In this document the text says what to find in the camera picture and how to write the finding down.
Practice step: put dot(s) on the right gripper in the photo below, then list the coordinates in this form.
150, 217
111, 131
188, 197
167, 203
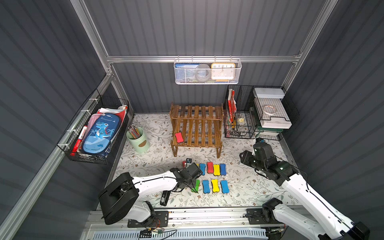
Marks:
248, 157

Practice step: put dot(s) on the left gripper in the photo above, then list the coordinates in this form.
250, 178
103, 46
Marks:
194, 170

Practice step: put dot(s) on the blue eraser tier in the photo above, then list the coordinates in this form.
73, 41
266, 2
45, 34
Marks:
203, 168

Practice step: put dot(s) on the blue eraser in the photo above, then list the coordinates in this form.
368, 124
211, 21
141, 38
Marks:
225, 187
206, 187
223, 170

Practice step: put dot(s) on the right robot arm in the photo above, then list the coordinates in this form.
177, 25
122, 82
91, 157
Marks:
329, 223

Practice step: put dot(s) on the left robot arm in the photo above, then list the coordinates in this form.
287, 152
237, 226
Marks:
121, 199

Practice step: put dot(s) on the wooden two-tier shelf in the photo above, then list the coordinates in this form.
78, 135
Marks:
201, 127

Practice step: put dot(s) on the black stapler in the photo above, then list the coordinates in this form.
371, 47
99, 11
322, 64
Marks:
165, 198

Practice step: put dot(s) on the yellow utility knife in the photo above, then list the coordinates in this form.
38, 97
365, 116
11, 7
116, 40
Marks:
234, 123

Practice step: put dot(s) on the tape roll on organizer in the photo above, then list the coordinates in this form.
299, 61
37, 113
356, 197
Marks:
269, 110

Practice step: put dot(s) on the white box on organizer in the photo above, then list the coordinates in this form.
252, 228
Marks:
274, 97

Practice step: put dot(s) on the green pencil cup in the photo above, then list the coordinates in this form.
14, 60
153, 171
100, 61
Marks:
140, 145

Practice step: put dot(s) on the colored pencils bunch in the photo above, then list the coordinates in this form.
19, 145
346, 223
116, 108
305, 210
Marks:
134, 131

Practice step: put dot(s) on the blue dinosaur pencil case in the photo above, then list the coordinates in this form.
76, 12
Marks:
100, 135

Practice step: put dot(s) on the yellow alarm clock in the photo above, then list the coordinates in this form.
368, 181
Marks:
223, 71

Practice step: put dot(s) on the blue box in basket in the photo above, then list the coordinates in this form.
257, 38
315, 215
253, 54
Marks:
185, 72

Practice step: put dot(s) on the clear tape roll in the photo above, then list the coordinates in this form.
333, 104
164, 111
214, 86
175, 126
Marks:
203, 73

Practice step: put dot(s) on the white mesh hanging basket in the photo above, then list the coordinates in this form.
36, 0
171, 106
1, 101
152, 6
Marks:
209, 62

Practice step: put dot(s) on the red marker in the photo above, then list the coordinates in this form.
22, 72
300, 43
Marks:
79, 140

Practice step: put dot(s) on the black wire desk organizer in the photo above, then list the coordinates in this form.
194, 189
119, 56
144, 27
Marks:
247, 119

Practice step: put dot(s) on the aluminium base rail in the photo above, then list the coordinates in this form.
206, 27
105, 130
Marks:
233, 223

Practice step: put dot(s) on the black wire wall basket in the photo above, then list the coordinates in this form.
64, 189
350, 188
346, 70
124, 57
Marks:
71, 136

